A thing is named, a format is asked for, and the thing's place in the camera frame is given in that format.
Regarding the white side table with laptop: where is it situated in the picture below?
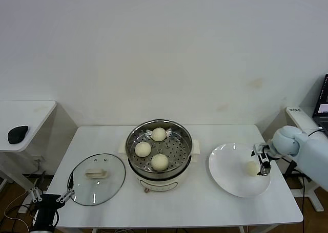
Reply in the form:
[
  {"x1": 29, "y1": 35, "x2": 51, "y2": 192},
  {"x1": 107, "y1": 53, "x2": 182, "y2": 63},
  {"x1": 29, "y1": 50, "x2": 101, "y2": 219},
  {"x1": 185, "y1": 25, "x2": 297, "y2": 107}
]
[{"x1": 285, "y1": 106, "x2": 328, "y2": 213}]

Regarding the white steamed baozi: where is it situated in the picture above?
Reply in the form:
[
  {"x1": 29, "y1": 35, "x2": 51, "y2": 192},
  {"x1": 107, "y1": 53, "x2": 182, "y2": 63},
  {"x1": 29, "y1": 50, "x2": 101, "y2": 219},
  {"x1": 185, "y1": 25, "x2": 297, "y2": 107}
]
[
  {"x1": 151, "y1": 154, "x2": 169, "y2": 171},
  {"x1": 134, "y1": 142, "x2": 152, "y2": 158},
  {"x1": 151, "y1": 127, "x2": 167, "y2": 142},
  {"x1": 245, "y1": 161, "x2": 261, "y2": 177}
]

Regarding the glass pot lid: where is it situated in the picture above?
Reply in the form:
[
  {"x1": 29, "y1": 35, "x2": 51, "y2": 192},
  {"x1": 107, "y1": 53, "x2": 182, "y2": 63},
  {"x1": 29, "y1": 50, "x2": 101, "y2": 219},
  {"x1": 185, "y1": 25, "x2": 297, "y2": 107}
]
[{"x1": 67, "y1": 153, "x2": 126, "y2": 207}]

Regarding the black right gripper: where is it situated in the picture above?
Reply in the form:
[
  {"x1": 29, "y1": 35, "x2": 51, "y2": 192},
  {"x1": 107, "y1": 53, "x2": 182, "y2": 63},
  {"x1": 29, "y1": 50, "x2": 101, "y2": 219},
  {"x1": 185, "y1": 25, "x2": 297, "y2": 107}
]
[{"x1": 250, "y1": 151, "x2": 271, "y2": 177}]

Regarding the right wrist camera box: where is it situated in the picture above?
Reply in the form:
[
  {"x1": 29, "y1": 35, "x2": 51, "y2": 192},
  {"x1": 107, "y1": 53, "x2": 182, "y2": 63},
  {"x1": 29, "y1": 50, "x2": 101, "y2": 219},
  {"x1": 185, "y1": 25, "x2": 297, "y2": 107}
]
[{"x1": 253, "y1": 143, "x2": 270, "y2": 154}]

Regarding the white side table with mouse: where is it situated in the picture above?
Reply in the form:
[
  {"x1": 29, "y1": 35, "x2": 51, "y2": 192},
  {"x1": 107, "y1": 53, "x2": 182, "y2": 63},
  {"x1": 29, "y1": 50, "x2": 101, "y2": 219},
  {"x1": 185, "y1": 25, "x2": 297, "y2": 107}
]
[{"x1": 0, "y1": 100, "x2": 57, "y2": 202}]

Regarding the white electric cooker base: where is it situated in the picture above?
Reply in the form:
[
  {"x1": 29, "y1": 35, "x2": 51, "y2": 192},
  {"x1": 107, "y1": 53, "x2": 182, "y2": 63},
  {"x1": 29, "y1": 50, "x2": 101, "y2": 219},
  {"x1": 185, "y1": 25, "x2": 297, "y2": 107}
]
[{"x1": 118, "y1": 138, "x2": 200, "y2": 194}]

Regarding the white round plate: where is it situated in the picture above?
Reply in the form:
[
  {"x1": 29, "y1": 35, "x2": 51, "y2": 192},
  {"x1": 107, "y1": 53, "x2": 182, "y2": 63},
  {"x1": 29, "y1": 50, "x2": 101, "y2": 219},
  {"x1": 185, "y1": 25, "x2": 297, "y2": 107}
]
[{"x1": 208, "y1": 143, "x2": 272, "y2": 199}]

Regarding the black laptop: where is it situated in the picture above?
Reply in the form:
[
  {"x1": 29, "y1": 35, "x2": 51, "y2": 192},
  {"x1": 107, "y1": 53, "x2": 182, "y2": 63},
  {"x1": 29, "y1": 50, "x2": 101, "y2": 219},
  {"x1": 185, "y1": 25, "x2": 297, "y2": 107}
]
[{"x1": 312, "y1": 74, "x2": 328, "y2": 136}]

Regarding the black power cable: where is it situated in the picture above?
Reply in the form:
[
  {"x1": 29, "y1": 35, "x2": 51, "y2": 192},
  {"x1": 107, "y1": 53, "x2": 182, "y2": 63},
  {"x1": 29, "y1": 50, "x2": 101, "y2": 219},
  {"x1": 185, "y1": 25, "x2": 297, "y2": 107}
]
[{"x1": 293, "y1": 129, "x2": 324, "y2": 233}]

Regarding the steel steamer basket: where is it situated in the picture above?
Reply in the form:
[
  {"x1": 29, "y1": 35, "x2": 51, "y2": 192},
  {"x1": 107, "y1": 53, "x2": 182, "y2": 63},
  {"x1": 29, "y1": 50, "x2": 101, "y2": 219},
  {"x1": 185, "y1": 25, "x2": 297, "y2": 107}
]
[{"x1": 125, "y1": 119, "x2": 193, "y2": 179}]

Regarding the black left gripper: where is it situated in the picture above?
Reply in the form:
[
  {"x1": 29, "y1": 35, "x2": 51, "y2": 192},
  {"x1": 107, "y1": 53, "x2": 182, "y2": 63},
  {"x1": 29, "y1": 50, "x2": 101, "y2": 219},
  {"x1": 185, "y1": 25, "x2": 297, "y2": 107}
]
[{"x1": 29, "y1": 172, "x2": 75, "y2": 226}]

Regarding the black computer mouse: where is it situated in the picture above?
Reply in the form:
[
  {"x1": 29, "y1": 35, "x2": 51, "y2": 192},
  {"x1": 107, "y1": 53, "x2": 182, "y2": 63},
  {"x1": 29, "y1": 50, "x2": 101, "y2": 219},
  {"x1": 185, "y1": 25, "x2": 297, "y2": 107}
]
[{"x1": 7, "y1": 125, "x2": 29, "y2": 144}]

